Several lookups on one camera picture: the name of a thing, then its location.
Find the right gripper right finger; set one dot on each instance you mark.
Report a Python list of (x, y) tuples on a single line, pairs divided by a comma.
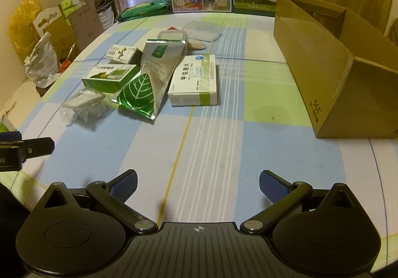
[(285, 197)]

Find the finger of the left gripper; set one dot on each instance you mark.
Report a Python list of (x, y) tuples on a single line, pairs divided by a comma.
[(31, 148)]

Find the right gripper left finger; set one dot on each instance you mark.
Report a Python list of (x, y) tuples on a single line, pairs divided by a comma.
[(111, 197)]

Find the silver green foil pouch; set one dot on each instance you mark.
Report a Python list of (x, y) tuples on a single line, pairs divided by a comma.
[(144, 93)]

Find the clear plastic case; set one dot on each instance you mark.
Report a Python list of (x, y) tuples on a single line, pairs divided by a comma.
[(202, 31)]

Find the clear plastic blister packaging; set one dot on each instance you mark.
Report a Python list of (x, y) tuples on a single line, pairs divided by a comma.
[(87, 108)]

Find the silver crumpled bag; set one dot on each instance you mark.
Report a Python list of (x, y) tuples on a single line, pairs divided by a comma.
[(42, 65)]

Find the checked tablecloth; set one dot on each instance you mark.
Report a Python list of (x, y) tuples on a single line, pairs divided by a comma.
[(202, 163)]

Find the yellow plastic bag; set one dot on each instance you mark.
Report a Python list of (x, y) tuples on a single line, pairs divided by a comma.
[(21, 31)]

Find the green white flat box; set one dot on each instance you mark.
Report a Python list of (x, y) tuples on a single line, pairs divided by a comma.
[(110, 78)]

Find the cardboard boxes pile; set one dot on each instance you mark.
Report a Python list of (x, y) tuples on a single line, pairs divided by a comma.
[(71, 30)]

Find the white green medicine box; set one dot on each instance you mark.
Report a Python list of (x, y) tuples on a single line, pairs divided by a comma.
[(194, 82)]

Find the small white green box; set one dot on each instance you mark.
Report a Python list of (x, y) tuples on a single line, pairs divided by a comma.
[(123, 54)]

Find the brown cardboard box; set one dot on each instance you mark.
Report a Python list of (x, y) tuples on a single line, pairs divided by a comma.
[(345, 69)]

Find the beige oval stone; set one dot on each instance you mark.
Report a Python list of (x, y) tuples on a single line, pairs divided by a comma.
[(196, 45)]

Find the green wet wipes pack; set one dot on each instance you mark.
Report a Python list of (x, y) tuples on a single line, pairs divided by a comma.
[(145, 9)]

